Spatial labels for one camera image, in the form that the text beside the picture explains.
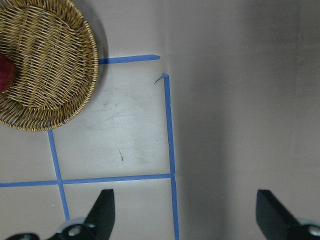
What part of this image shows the brown wicker basket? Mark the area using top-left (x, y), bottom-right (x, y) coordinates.
top-left (0, 0), bottom-right (99, 132)

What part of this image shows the dark red apple in basket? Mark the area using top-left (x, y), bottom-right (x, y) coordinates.
top-left (0, 53), bottom-right (15, 92)

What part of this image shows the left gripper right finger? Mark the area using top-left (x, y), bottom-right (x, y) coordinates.
top-left (255, 189), bottom-right (320, 240)

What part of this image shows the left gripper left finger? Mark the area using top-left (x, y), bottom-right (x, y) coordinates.
top-left (51, 189), bottom-right (116, 240)

